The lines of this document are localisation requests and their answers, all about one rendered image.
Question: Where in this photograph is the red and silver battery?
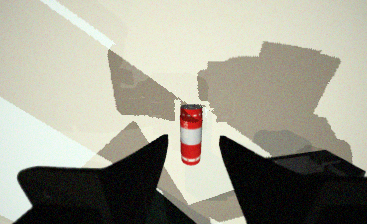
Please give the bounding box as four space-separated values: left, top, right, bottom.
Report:
180 104 203 166

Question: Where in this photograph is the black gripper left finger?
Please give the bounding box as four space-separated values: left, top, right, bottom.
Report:
17 134 168 224

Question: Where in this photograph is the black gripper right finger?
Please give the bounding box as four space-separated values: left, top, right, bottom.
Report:
219 135 367 224

